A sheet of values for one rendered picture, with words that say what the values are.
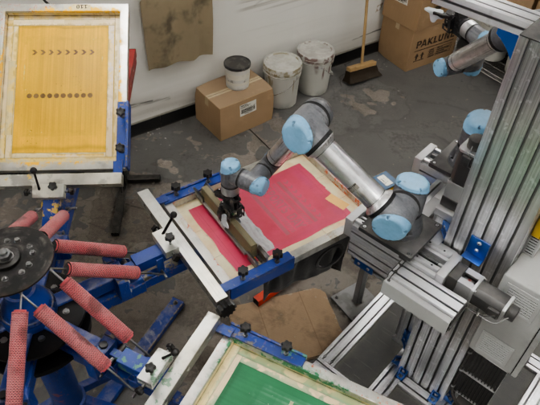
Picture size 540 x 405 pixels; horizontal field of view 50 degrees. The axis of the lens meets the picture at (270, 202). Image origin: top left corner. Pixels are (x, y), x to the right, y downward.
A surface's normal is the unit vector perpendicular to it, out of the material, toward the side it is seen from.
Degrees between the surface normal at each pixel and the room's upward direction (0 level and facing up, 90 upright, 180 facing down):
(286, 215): 0
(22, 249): 0
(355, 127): 0
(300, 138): 86
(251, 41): 90
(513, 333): 90
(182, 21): 89
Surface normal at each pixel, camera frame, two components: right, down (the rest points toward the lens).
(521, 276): 0.04, -0.71
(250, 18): 0.55, 0.60
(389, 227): -0.40, 0.69
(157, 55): 0.28, 0.70
